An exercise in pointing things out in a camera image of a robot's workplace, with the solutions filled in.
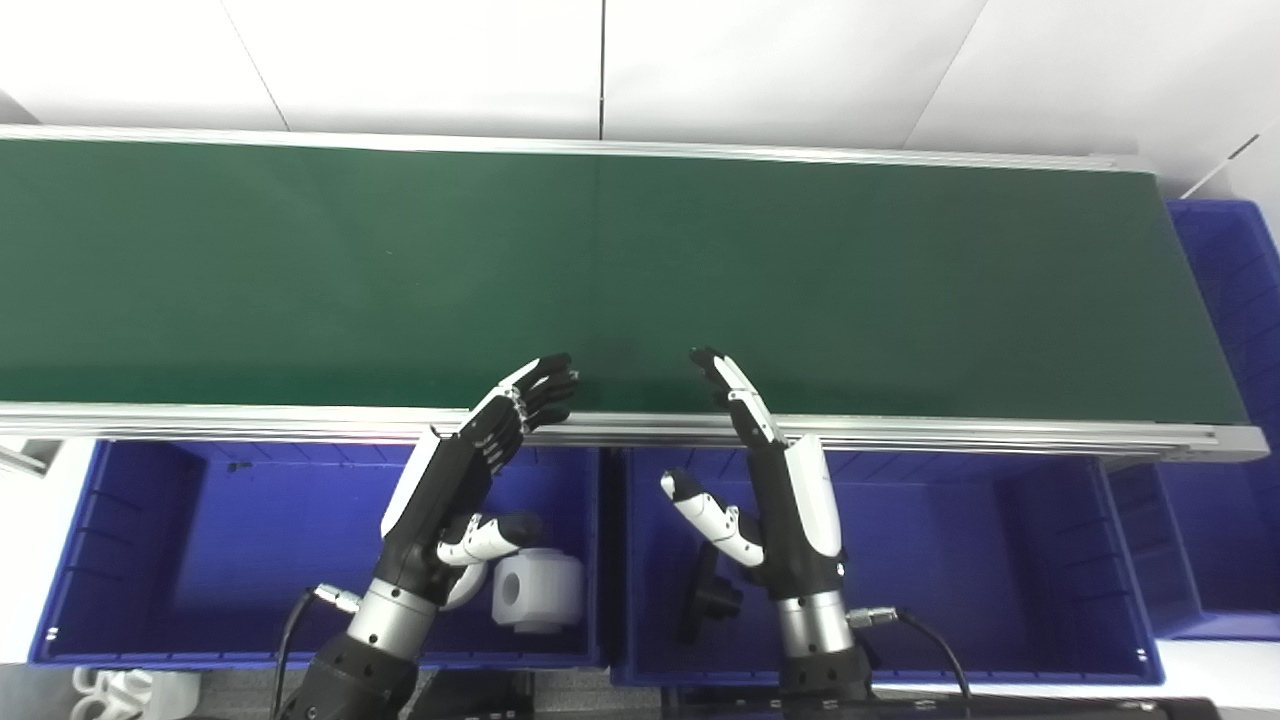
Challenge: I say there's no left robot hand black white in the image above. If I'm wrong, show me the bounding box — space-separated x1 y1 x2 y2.
378 352 581 609

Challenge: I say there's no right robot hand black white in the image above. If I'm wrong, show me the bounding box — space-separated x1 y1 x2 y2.
660 346 846 601

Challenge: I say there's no black flanged machine part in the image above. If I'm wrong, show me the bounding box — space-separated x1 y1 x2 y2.
680 543 744 644

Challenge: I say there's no white cylindrical part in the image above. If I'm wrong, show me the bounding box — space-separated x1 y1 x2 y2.
492 548 586 634

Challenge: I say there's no blue bin holding black part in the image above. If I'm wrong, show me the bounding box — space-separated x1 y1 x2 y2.
608 445 1166 689

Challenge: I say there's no blue bin holding white part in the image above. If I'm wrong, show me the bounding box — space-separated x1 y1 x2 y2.
28 438 609 669

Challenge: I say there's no green conveyor belt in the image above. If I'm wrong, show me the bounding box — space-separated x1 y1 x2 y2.
0 138 1249 424
0 125 1271 463

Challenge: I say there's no aluminium conveyor leg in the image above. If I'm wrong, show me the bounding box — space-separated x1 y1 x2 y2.
0 438 61 479

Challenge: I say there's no blue bin at conveyor end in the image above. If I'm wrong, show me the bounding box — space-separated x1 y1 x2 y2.
1105 198 1280 643

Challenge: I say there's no black box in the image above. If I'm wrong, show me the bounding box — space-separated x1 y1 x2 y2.
405 668 536 720

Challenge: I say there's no black flat bar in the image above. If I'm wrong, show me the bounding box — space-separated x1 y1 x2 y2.
660 685 1223 720

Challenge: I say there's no white plastic object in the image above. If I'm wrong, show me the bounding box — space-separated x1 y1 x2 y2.
70 665 201 720

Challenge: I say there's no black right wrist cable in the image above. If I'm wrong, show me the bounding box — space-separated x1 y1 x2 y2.
848 603 973 716

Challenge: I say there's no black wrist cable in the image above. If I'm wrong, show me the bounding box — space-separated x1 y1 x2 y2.
270 583 363 720
848 603 973 716

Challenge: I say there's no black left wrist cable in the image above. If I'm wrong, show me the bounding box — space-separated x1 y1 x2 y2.
270 583 363 720

